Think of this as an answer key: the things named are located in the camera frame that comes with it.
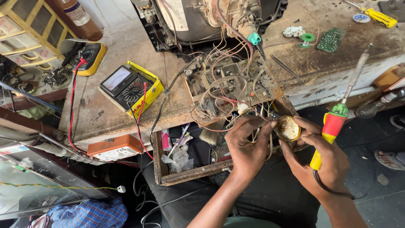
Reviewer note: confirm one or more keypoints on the person's right hand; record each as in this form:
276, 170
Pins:
319, 164

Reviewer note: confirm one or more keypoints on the white purple pen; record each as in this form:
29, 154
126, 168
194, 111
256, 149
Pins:
178, 141

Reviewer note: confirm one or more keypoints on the yellow cardboard multimeter box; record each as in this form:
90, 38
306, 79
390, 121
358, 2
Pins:
152, 95

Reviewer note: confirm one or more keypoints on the pink white tube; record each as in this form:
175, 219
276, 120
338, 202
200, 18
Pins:
165, 141

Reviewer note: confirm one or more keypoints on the yellow red soldering iron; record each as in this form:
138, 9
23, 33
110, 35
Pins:
332, 125

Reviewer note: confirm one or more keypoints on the white plastic socket part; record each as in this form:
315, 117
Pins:
292, 31

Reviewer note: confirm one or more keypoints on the metal tweezers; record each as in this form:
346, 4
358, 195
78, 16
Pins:
286, 68

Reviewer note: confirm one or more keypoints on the green plastic spool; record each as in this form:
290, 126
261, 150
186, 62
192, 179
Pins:
307, 39

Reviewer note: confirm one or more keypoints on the clear light bulb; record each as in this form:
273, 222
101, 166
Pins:
368, 109

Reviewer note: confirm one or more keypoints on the glass screen panel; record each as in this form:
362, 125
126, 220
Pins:
38, 180

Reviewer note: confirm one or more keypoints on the blue checked cloth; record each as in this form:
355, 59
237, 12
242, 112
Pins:
91, 213

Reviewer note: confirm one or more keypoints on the yellow drawer organizer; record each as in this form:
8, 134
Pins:
28, 31

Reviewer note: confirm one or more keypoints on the yellow digital multimeter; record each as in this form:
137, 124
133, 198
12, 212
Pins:
91, 58

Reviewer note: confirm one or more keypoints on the grey sandal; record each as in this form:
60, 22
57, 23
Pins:
398, 122

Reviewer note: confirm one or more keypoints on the open CRT television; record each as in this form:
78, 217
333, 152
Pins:
196, 19

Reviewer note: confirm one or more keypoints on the black analog multimeter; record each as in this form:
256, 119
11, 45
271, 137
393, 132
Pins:
126, 87

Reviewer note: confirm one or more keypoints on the wooden drawer with tools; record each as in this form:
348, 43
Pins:
189, 175

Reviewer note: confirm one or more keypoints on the round gold flux tin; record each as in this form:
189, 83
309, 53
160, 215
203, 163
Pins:
287, 128

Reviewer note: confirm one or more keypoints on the clear plastic bag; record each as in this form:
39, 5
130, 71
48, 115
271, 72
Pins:
180, 161

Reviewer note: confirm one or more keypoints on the brown plastic bottle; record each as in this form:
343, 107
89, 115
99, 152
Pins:
80, 19

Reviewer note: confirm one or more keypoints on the person's left hand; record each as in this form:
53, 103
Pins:
245, 152

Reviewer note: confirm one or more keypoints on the brown television circuit board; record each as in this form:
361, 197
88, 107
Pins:
232, 79

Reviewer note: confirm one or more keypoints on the bristle paint brush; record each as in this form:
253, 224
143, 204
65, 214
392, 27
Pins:
211, 134

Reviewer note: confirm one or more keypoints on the person's black trousers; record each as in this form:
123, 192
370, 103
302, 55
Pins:
278, 196

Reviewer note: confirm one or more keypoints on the heap of metal parts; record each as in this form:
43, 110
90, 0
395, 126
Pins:
57, 77

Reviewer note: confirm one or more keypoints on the orange power socket box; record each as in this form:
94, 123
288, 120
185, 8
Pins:
114, 147

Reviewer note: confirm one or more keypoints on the small green circuit board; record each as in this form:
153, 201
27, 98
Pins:
330, 40

